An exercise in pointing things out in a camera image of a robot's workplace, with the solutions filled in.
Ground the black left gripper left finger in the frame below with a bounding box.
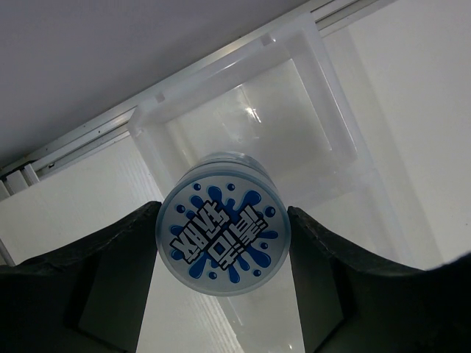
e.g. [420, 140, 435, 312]
[1, 202, 160, 352]

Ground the blue slime jar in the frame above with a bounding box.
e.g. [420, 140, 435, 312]
[155, 152, 291, 296]

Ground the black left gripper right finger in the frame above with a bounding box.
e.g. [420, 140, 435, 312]
[288, 207, 470, 352]

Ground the clear plastic compartment tray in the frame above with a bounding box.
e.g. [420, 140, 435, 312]
[129, 14, 416, 266]

